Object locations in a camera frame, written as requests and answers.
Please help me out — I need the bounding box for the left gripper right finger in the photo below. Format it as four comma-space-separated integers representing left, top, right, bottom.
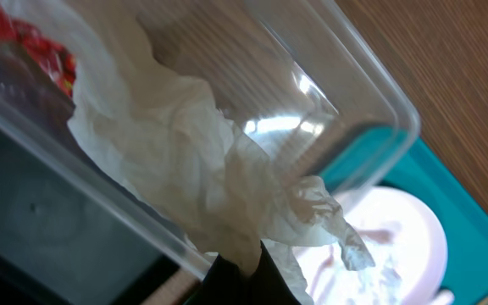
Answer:
247, 243, 300, 305

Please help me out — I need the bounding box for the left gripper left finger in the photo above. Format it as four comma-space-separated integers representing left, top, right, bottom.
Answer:
188, 255, 248, 305

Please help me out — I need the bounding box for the white tissue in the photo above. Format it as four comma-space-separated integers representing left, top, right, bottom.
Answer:
0, 0, 376, 305

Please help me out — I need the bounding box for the red snack wrapper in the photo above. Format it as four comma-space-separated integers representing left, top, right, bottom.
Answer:
0, 5, 76, 97

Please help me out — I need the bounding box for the clear plastic waste bin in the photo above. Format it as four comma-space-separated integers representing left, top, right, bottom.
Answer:
0, 1, 420, 277

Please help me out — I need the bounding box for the large white plate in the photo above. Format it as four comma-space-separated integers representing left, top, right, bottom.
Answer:
296, 186, 448, 304

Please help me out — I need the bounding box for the white plastic spoon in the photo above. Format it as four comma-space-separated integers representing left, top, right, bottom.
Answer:
428, 290, 455, 305

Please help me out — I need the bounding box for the black plastic tray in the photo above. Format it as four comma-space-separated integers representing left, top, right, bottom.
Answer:
0, 132, 179, 304

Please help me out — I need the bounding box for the teal plastic serving tray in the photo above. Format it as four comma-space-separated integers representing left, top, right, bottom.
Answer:
319, 126, 488, 305

